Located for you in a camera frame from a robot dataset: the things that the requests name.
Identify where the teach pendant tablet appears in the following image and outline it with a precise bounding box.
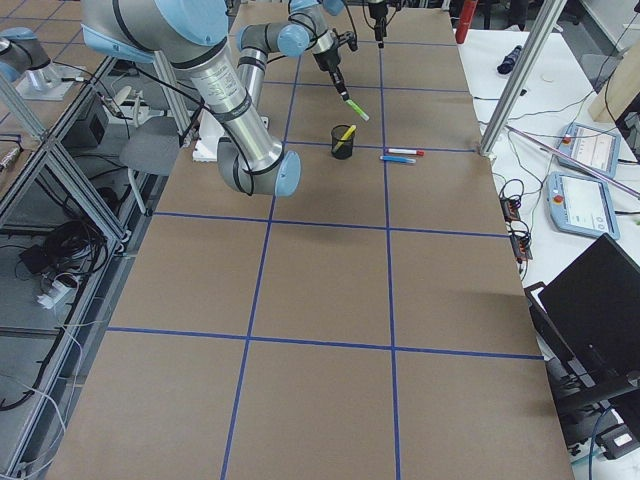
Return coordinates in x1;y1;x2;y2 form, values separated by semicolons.
546;172;620;240
556;122;622;178

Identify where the blue highlighter pen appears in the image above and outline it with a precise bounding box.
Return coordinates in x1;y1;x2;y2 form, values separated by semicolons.
379;155;416;164

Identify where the red capped marker pen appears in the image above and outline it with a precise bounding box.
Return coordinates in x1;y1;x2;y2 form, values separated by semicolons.
385;148;425;157

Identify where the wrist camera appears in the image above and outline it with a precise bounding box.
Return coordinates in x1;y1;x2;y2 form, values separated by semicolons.
332;29;358;52

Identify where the aluminium frame post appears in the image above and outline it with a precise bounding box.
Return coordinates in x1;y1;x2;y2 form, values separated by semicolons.
478;0;567;157

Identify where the black laptop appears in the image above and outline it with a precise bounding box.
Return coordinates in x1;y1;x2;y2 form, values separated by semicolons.
536;234;639;429

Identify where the far teach pendant tablet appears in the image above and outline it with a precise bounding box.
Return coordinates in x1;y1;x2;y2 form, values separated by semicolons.
556;122;622;178

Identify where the red cylinder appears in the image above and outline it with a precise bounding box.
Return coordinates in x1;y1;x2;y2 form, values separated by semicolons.
455;0;478;44

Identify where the black mesh pen cup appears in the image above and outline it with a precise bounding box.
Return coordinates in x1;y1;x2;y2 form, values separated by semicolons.
331;124;356;160

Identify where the reacher grabber stick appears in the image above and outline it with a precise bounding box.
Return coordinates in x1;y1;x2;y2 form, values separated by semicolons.
505;125;640;200

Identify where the yellow highlighter pen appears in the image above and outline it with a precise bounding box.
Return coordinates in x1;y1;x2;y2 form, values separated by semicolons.
333;125;357;152

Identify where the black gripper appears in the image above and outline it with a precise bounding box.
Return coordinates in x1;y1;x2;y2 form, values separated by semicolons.
367;2;388;49
313;47;350;102

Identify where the green highlighter pen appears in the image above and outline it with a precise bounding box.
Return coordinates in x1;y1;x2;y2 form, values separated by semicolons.
345;99;370;122

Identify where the near teach pendant tablet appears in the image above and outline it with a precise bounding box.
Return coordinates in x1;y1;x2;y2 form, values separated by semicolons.
546;172;620;240

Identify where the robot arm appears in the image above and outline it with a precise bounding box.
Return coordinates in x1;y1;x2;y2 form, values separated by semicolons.
81;1;356;197

